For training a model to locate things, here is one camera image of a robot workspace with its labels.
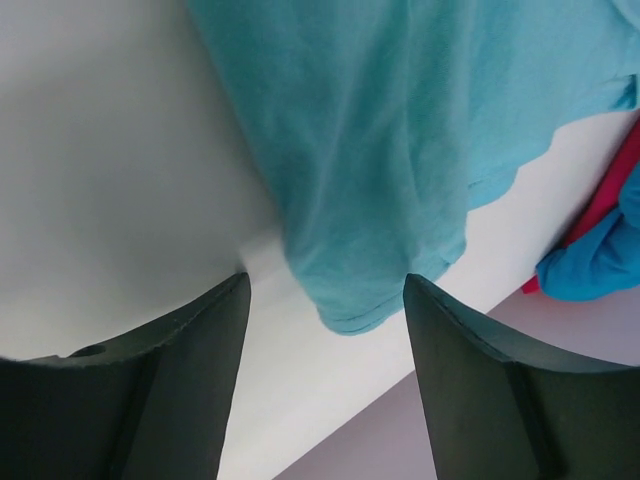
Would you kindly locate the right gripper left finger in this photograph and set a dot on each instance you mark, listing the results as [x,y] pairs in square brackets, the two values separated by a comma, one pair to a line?
[152,403]

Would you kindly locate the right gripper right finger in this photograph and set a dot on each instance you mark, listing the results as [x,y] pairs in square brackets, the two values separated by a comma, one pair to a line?
[500,404]

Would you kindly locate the teal t shirt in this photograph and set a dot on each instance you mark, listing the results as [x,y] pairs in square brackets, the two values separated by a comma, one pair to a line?
[378,125]

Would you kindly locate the blue folded t shirt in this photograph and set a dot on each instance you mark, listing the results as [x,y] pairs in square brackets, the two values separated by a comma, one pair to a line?
[604,260]

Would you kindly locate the red folded t shirt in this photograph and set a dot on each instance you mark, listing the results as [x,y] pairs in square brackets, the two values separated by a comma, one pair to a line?
[604,199]

